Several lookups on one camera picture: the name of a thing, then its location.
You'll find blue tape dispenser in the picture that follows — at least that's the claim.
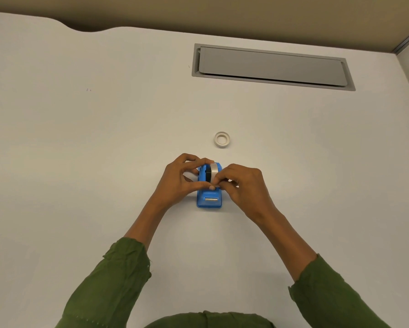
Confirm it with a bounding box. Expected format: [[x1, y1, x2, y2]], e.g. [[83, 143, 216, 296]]
[[196, 162, 223, 209]]

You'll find person's right forearm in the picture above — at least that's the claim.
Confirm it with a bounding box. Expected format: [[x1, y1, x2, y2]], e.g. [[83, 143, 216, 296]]
[[247, 206, 392, 328]]

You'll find person's right hand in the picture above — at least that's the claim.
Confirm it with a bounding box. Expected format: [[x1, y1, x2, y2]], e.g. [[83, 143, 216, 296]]
[[211, 163, 277, 226]]

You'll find white tape roll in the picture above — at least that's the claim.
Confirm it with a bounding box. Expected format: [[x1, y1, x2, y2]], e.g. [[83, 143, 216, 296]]
[[214, 131, 232, 147]]

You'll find person's left forearm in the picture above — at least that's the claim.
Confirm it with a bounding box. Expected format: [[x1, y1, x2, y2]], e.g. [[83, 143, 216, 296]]
[[55, 197, 172, 328]]

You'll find person's left hand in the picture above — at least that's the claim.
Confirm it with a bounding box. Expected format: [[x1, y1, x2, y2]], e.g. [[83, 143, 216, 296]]
[[153, 153, 216, 212]]

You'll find grey desk cable hatch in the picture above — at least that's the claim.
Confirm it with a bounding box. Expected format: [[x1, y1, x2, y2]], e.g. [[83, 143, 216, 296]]
[[192, 43, 356, 92]]

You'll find person's green shirt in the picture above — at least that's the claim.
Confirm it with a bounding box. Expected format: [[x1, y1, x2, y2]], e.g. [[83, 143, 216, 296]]
[[144, 310, 277, 328]]

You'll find clear tape roll black core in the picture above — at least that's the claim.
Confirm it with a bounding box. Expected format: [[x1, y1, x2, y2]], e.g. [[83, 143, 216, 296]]
[[204, 163, 219, 184]]

